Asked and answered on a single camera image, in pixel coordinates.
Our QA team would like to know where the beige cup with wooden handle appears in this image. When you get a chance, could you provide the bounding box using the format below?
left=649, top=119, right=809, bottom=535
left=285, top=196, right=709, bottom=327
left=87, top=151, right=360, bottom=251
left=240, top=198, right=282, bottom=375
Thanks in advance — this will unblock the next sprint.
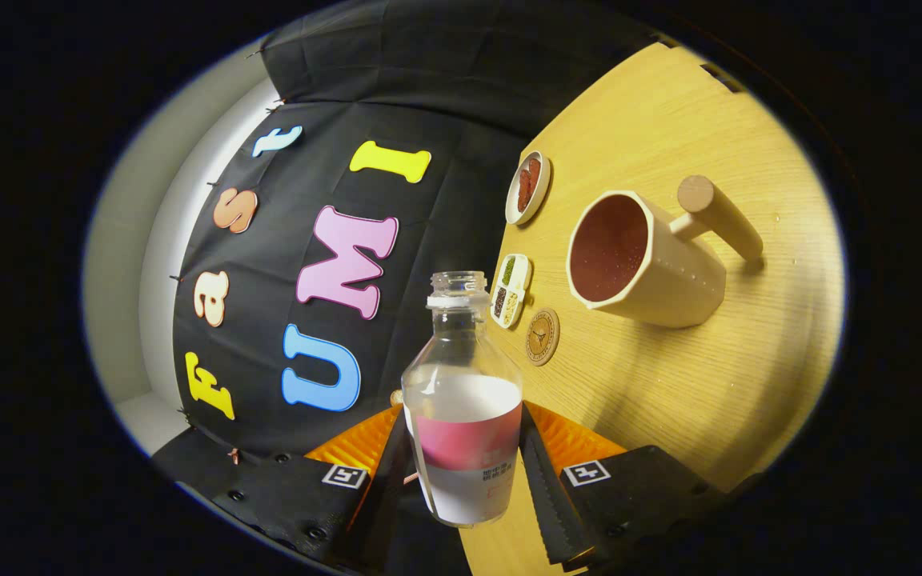
left=567, top=174, right=764, bottom=329

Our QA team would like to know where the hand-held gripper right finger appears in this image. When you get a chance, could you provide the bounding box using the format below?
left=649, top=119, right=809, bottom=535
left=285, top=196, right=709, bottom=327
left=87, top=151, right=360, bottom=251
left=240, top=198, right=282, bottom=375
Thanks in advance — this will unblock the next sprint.
left=519, top=402, right=724, bottom=570

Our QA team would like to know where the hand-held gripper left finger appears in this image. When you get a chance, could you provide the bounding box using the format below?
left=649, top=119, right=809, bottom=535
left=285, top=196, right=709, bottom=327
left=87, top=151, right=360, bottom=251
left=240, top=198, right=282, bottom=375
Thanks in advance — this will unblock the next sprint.
left=209, top=404, right=415, bottom=574

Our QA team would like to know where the black backdrop cloth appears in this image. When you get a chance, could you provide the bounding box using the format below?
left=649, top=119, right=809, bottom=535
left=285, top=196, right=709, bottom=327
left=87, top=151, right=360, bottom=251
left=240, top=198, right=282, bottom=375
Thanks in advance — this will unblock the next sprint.
left=153, top=0, right=662, bottom=481

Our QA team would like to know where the clear juice bottle pink label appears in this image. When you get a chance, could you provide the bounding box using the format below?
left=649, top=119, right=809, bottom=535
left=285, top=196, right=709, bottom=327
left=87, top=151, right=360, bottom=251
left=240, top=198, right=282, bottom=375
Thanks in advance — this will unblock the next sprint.
left=401, top=270, right=524, bottom=527

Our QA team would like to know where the white round plate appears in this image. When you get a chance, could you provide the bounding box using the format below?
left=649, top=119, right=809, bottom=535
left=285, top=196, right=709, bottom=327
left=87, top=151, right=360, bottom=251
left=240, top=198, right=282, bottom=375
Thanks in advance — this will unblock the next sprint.
left=504, top=150, right=551, bottom=226

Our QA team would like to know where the round brown coaster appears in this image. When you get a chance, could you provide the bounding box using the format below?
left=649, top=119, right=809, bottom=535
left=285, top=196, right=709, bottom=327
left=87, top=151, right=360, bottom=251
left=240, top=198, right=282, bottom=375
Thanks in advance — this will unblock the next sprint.
left=525, top=307, right=561, bottom=367

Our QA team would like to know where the white divided condiment dish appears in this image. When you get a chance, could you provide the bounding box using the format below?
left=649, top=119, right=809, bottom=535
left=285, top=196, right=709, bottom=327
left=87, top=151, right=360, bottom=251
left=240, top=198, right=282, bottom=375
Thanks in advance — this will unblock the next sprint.
left=490, top=254, right=532, bottom=330

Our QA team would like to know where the wooden table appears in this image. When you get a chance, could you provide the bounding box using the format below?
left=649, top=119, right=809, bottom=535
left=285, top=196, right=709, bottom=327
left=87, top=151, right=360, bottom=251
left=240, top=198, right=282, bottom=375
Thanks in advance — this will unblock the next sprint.
left=461, top=42, right=846, bottom=576

